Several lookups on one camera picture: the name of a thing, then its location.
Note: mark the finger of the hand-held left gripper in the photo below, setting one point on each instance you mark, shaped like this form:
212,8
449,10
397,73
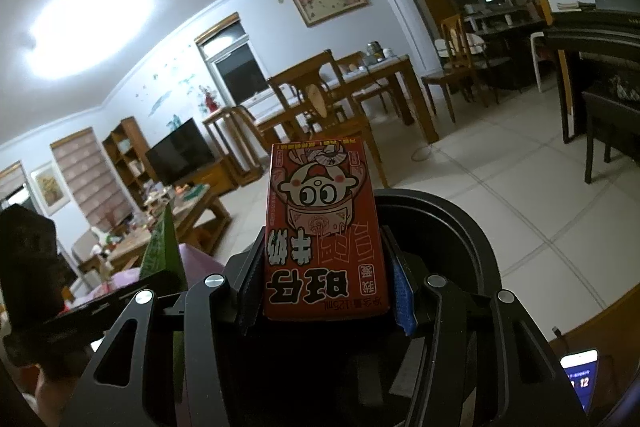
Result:
100,304

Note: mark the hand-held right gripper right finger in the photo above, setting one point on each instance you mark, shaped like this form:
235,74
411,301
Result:
402,297

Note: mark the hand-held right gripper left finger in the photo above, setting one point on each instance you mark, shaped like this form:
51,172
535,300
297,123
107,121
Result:
250,287

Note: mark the black round trash bin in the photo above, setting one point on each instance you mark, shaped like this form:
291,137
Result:
450,232

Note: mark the red milk carton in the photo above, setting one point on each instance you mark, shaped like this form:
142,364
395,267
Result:
320,232

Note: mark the grey sofa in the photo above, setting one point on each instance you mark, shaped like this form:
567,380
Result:
87,252

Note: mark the purple plastic bag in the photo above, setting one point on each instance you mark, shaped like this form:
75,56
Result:
200,264

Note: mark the framed yellow flower painting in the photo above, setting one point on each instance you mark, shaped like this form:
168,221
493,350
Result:
50,189

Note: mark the narrow striped window blind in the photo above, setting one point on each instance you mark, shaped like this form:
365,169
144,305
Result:
15,182

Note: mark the green snack packet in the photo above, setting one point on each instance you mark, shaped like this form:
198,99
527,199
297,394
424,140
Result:
160,247

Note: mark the cluttered wooden coffee table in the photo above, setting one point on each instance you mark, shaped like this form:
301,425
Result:
200,212

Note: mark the wide striped window blind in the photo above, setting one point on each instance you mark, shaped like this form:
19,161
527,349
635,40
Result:
90,177

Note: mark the wooden television stand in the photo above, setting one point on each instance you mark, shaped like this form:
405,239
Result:
215,177

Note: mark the wooden display shelf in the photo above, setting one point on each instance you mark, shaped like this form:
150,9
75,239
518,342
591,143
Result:
125,157

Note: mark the black flat television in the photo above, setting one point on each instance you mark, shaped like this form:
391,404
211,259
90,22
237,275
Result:
180,152

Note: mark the tall wooden side stand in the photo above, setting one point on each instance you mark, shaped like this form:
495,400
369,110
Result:
230,127

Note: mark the smartphone with lit screen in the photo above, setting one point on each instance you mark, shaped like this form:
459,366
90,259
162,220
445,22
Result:
580,377

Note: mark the wooden chair with oval back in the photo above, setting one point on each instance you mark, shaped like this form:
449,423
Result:
315,102

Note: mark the wooden framed window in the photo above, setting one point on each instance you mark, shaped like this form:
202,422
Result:
235,62

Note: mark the wooden dining table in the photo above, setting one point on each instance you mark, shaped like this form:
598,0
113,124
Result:
390,69

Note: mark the bright round ceiling light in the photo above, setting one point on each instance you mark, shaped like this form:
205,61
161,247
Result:
90,24

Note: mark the wooden dining chair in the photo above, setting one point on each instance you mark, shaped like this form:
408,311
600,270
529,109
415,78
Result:
350,62

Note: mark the wooden chair with cushion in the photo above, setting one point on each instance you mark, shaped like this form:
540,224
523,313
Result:
452,37

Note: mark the white standing air conditioner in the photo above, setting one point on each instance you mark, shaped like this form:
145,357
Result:
405,22

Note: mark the white plastic stool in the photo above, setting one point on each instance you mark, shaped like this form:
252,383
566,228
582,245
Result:
537,57

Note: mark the black piano bench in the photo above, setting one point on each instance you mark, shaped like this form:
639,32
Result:
610,107

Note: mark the black upright piano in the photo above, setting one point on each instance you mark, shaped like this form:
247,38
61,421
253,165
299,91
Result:
595,37

